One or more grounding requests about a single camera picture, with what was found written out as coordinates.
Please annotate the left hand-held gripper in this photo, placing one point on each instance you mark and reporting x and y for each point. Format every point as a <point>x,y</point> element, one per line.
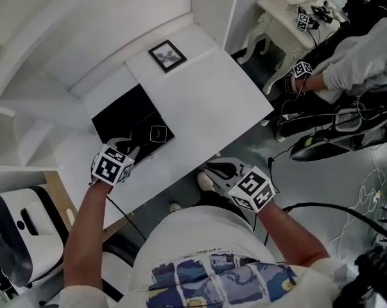
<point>111,167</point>

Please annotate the person's right forearm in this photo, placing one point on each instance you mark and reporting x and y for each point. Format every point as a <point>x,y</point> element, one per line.
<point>289,236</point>

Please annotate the person's left forearm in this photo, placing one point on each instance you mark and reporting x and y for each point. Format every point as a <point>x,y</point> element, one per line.
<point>87,229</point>

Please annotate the black box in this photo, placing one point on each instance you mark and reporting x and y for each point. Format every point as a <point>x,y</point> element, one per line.
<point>122,117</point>

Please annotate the black oval chair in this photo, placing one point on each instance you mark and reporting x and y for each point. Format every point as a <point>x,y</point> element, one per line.
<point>324,146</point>

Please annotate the tall cardboard box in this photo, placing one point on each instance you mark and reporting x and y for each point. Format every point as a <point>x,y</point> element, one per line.
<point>56,188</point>

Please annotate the black picture frame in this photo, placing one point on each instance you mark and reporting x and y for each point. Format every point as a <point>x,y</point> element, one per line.
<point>167,56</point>

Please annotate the black equipment pile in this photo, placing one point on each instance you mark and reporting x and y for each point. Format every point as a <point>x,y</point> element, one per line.
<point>373,274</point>

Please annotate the person in white shirt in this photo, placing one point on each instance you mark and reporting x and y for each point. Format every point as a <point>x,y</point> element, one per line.
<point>206,236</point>

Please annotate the white ornate vanity table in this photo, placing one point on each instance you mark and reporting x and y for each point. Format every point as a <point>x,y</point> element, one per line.
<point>283,24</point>

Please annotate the white table top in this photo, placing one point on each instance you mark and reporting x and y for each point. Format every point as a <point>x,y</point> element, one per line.
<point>206,107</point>

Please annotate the black device on vanity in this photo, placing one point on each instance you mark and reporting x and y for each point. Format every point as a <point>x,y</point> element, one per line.
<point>323,13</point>

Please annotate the person's white shoe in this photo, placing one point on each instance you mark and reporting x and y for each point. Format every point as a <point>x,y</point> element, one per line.
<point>176,207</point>
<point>206,181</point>

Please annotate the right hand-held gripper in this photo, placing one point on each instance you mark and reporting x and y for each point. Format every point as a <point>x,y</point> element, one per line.
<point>251,189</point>

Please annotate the spare gripper device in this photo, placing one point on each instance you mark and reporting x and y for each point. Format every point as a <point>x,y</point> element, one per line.
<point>303,22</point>

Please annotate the person's left white shoe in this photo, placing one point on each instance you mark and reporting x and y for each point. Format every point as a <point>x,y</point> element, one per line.
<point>176,207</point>

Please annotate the person's right white shoe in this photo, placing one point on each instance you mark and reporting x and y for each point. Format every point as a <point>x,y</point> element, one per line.
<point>206,181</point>

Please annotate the black gold-trimmed makeup compact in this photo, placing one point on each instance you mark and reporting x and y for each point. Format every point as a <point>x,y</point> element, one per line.
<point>157,133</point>

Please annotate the person's black trousers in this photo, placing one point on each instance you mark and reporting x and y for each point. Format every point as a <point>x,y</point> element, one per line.
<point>219,204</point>

